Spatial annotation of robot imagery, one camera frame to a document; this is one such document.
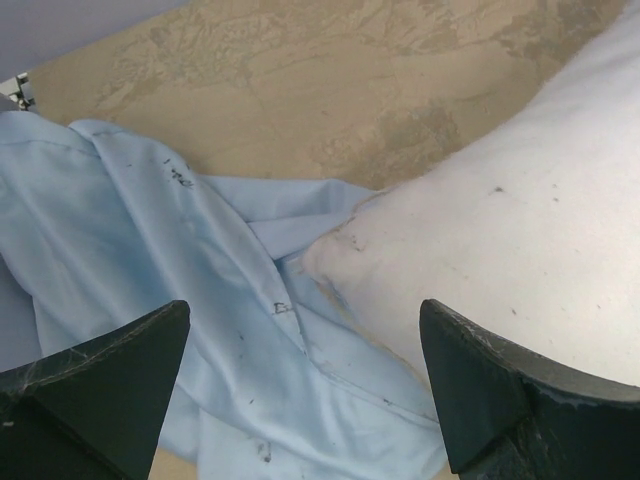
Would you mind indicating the aluminium extrusion frame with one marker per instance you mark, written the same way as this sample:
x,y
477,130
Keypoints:
x,y
16,93

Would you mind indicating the light blue pillowcase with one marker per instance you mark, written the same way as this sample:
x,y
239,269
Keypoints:
x,y
100,225

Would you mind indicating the white pillow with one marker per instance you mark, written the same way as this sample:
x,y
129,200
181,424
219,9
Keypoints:
x,y
531,232

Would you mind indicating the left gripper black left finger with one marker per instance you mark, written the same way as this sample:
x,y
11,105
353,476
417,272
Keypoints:
x,y
95,410

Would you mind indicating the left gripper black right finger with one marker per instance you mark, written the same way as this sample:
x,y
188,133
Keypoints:
x,y
506,412

